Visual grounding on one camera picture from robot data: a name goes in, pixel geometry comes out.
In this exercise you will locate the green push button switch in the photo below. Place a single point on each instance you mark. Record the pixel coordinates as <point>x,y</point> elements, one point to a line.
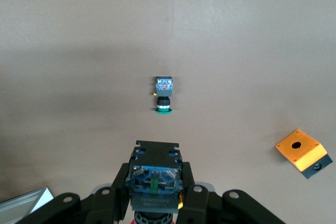
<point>163,89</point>

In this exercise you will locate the brown table mat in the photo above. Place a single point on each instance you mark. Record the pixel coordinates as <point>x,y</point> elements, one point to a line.
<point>78,51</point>

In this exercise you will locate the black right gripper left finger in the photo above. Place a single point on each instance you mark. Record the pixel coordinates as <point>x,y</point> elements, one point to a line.
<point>105,203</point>

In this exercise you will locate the orange button enclosure box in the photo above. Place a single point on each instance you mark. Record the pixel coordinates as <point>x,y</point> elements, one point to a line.
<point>296,153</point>

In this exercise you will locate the white plastic drawer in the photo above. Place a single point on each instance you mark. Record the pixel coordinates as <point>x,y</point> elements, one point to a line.
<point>23,205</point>

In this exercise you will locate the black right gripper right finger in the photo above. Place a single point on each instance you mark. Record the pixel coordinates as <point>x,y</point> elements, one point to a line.
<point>204,205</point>

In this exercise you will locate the red push button switch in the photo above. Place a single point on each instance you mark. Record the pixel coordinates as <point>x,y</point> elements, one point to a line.
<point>155,155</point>

